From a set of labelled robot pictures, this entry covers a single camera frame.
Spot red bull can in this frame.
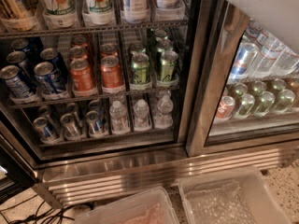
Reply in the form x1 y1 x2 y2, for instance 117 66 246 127
229 42 258 80

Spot front orange soda can left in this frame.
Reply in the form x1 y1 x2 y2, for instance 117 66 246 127
70 59 95 91

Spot left clear water bottle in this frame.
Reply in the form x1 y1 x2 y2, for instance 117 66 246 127
109 100 130 134

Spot gold label bottle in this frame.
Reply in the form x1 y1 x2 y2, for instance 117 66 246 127
0 0 39 31

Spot bottom middle slim can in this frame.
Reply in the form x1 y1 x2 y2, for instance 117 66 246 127
61 113 81 137

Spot open left fridge door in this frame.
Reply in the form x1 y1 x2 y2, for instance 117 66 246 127
0 135 36 204

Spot front green can left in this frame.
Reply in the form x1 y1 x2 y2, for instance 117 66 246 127
130 53 150 85

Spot bottom right slim can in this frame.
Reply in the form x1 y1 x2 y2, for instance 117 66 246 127
86 110 104 134

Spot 7up bottle right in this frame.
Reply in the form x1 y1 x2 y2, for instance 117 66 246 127
85 0 113 25

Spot pink cloth in bin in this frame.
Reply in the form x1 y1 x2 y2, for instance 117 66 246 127
123 203 163 224

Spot front green can right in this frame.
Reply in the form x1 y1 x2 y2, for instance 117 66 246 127
158 50 178 82

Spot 7up bottle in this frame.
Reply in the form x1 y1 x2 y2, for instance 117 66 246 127
43 0 76 29
85 0 113 25

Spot right clear water bottle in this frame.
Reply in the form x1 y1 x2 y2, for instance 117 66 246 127
155 95 173 129

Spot bubble wrap in bin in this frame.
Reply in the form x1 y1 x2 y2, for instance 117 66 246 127
186 180 256 224

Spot right clear plastic bin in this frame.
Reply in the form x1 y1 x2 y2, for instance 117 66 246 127
178 167 292 224

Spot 7up bottle left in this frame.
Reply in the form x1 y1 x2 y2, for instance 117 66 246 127
43 0 76 29

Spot front left blue pepsi can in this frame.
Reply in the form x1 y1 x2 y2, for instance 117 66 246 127
0 65 34 99

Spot blue pepsi can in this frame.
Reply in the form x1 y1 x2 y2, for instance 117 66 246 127
34 62 66 95
0 65 34 99

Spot stainless steel display fridge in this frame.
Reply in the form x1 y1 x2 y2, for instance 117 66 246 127
0 0 295 208

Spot black floor cables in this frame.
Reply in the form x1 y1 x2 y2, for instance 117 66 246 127
0 193 94 224

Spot orange soda can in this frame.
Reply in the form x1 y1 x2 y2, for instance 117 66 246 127
70 59 95 91
100 56 123 88

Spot orange can behind door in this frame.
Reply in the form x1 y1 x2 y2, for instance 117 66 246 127
216 96 235 119

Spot green can behind door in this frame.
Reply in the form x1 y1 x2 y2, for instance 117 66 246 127
235 93 255 119

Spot right glass fridge door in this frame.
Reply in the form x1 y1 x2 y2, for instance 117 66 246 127
186 0 299 163

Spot left clear plastic bin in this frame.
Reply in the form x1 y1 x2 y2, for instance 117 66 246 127
74 187 179 224

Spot middle clear water bottle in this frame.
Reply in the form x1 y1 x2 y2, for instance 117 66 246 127
134 99 150 131

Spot slim can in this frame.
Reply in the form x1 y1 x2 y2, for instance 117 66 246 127
86 110 104 134
33 117 58 141
61 113 81 137

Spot clear plastic bin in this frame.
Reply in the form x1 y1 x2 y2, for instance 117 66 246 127
74 187 179 224
178 167 292 224

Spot bottom left slim can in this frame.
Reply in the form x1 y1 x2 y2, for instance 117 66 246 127
33 117 58 141

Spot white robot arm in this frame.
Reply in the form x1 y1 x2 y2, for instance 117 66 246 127
226 0 299 52

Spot front orange soda can right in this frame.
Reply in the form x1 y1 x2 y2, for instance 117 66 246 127
100 56 123 88

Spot clear water bottle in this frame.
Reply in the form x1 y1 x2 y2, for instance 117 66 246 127
155 95 173 129
109 100 130 134
134 99 150 131

